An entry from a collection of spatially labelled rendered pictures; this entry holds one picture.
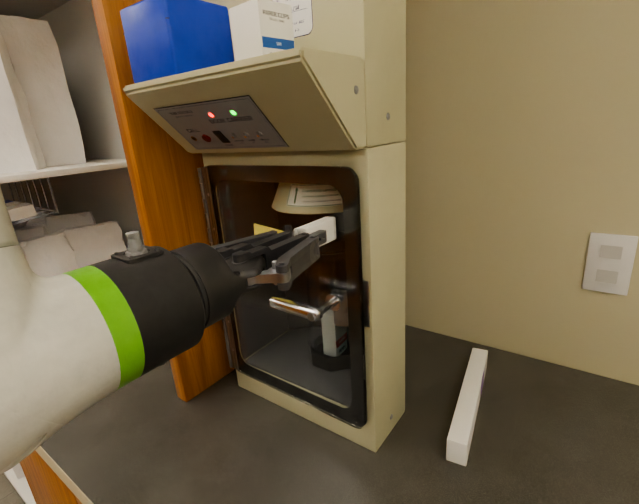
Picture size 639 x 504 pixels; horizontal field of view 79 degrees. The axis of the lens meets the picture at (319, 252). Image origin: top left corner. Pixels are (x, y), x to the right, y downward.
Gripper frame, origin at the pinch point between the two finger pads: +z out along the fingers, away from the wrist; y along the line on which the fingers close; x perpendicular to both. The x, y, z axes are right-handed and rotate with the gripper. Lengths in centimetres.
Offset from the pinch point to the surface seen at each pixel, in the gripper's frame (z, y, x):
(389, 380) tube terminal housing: 10.2, -4.7, 26.6
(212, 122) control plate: -1.6, 14.7, -14.3
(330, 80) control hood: -1.9, -4.8, -17.2
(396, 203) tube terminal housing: 13.1, -4.8, -1.6
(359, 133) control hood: 3.5, -4.8, -11.7
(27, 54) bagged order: 23, 134, -42
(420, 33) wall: 48, 6, -29
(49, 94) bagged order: 26, 133, -29
